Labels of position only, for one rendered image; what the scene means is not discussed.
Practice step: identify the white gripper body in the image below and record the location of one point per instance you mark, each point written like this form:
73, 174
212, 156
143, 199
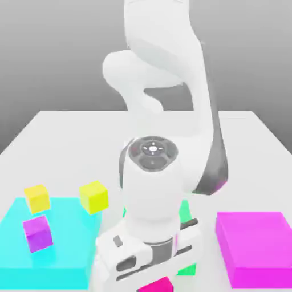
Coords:
107, 281

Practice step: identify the large magenta box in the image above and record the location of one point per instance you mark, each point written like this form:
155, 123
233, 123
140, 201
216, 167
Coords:
255, 244

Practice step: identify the small lime yellow cube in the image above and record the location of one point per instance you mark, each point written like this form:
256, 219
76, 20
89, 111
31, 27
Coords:
94, 198

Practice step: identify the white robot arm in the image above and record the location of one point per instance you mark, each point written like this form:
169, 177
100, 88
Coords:
150, 196

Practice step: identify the large green box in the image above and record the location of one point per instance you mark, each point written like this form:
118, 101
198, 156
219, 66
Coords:
185, 213

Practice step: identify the small pink cube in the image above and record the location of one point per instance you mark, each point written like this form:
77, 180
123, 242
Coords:
157, 285

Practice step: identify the large cyan box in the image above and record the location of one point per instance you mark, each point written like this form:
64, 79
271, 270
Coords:
66, 246

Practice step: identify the small purple cube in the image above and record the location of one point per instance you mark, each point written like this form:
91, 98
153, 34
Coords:
38, 235

